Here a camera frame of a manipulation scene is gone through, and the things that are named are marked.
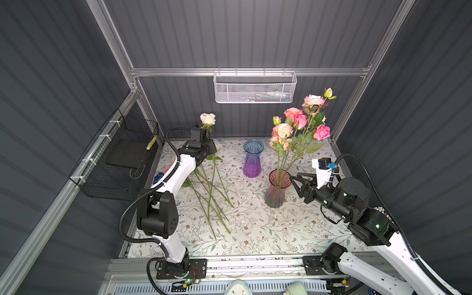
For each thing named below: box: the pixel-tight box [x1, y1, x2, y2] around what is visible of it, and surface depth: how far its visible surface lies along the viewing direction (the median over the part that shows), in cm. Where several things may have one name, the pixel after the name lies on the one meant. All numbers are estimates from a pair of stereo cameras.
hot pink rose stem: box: [285, 124, 331, 174], surface depth 65 cm
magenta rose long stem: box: [293, 114, 309, 130], surface depth 70 cm
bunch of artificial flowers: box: [181, 153, 235, 241], surface depth 96 cm
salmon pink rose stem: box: [283, 107, 304, 122], surface depth 73 cm
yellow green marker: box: [145, 135, 158, 150], surface depth 83 cm
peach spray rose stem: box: [269, 115, 294, 185], surface depth 67 cm
